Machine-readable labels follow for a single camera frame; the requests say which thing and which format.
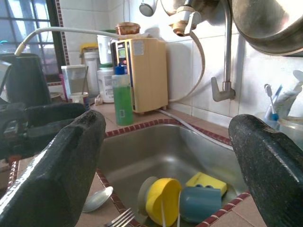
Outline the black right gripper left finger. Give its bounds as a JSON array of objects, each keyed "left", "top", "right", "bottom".
[{"left": 0, "top": 110, "right": 107, "bottom": 227}]

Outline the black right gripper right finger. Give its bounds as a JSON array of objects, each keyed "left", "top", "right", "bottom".
[{"left": 228, "top": 114, "right": 303, "bottom": 227}]

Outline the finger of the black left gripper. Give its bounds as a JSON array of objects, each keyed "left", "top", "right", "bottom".
[
  {"left": 25, "top": 102, "right": 86, "bottom": 125},
  {"left": 26, "top": 119, "right": 80, "bottom": 148}
]

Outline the silver spoon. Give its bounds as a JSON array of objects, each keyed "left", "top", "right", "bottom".
[{"left": 81, "top": 186, "right": 114, "bottom": 213}]

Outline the silver fork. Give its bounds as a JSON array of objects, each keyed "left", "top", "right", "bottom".
[{"left": 103, "top": 207, "right": 136, "bottom": 227}]

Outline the white printed mug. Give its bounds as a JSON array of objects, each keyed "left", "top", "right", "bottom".
[{"left": 69, "top": 91, "right": 90, "bottom": 107}]

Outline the clear grey storage container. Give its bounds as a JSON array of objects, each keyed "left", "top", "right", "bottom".
[{"left": 61, "top": 64, "right": 87, "bottom": 99}]

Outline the long metal stirring spoon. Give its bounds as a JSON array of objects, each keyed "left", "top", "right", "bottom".
[{"left": 81, "top": 66, "right": 89, "bottom": 94}]

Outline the black electric kettle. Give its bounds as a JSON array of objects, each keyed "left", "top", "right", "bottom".
[{"left": 0, "top": 53, "right": 52, "bottom": 107}]

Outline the clear toothbrush cup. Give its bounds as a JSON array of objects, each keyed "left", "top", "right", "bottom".
[{"left": 255, "top": 111, "right": 282, "bottom": 130}]

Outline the white water filter canister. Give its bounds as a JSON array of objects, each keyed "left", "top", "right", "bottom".
[{"left": 80, "top": 43, "right": 100, "bottom": 96}]

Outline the white jar green lid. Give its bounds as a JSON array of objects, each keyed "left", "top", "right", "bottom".
[{"left": 96, "top": 67, "right": 116, "bottom": 104}]

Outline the green soap bottle blue cap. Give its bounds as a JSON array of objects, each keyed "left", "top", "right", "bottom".
[{"left": 111, "top": 65, "right": 134, "bottom": 127}]

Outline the bright yellow sponge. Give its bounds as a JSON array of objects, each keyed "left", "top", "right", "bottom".
[{"left": 185, "top": 172, "right": 228, "bottom": 197}]

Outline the white toothpaste tube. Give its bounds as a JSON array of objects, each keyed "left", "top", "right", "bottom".
[{"left": 276, "top": 70, "right": 303, "bottom": 118}]

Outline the blue white toothbrush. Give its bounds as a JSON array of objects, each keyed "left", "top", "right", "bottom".
[{"left": 264, "top": 84, "right": 279, "bottom": 121}]

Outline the white plastic pitcher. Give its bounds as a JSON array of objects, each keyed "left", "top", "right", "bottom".
[{"left": 96, "top": 34, "right": 114, "bottom": 66}]

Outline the blue plastic cup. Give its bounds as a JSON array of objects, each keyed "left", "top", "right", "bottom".
[{"left": 179, "top": 185, "right": 223, "bottom": 225}]

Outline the white flexible spout tube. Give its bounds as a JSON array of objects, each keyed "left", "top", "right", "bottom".
[{"left": 14, "top": 26, "right": 125, "bottom": 56}]

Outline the black window grille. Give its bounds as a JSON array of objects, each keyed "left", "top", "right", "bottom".
[{"left": 0, "top": 0, "right": 60, "bottom": 82}]

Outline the beige water ionizer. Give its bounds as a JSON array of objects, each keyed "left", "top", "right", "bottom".
[{"left": 110, "top": 37, "right": 169, "bottom": 116}]

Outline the thin white stick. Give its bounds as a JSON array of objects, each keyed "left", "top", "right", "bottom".
[{"left": 177, "top": 191, "right": 182, "bottom": 227}]

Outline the steel sink basin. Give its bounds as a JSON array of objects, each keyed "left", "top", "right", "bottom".
[{"left": 96, "top": 119, "right": 252, "bottom": 227}]

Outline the brown lidded bowl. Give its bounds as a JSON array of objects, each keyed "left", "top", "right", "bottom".
[{"left": 115, "top": 22, "right": 141, "bottom": 36}]

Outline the hanging steel wok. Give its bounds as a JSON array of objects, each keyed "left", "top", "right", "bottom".
[{"left": 227, "top": 0, "right": 303, "bottom": 57}]

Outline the white faucet diverter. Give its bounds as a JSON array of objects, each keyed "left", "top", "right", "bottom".
[{"left": 168, "top": 5, "right": 202, "bottom": 37}]

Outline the hanging steel pot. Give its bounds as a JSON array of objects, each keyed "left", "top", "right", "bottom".
[{"left": 160, "top": 0, "right": 229, "bottom": 26}]

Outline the pink plastic handle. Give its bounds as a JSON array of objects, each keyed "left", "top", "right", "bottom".
[{"left": 58, "top": 73, "right": 69, "bottom": 102}]

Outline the clear plastic handled cup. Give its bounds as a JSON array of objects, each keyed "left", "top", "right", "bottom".
[{"left": 277, "top": 115, "right": 303, "bottom": 151}]

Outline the long white flexible hose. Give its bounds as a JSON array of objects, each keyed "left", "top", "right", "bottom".
[{"left": 156, "top": 108, "right": 234, "bottom": 147}]

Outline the chrome wall faucet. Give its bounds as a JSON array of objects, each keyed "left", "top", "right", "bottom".
[{"left": 211, "top": 0, "right": 236, "bottom": 103}]

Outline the white diverter hose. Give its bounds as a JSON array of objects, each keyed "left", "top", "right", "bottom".
[{"left": 168, "top": 30, "right": 206, "bottom": 103}]

